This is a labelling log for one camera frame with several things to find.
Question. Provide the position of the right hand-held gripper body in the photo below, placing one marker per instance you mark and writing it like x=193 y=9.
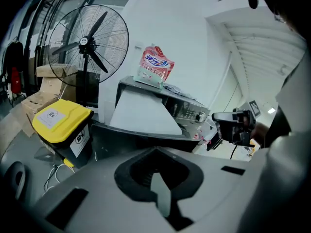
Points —
x=240 y=127

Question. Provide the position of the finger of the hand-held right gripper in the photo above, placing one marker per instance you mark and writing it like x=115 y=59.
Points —
x=222 y=118

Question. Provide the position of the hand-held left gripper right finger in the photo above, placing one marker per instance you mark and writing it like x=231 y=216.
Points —
x=213 y=190

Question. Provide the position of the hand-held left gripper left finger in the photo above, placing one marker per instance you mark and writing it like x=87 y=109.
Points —
x=97 y=203

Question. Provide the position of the person's right forearm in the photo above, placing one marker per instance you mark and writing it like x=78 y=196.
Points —
x=260 y=131

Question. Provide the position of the pink detergent pouch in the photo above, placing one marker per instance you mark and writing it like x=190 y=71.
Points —
x=155 y=65

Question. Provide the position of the silver washing machine knob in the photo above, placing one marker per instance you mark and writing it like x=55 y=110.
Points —
x=201 y=116

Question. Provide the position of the person's black t-shirt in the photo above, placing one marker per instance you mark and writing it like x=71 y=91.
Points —
x=278 y=130

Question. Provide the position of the yellow-lid black bin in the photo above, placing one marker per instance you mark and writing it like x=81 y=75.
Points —
x=60 y=122

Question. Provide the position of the cardboard box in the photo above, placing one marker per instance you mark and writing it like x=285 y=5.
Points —
x=36 y=103
x=54 y=70
x=49 y=85

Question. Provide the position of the red fire extinguisher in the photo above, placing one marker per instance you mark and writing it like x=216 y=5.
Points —
x=15 y=80

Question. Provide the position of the black standing fan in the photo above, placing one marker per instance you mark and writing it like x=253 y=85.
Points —
x=88 y=44

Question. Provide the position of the black hanging clothes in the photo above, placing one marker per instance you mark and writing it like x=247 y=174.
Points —
x=14 y=54

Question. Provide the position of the black-framed glass door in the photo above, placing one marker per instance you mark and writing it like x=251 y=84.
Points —
x=36 y=21

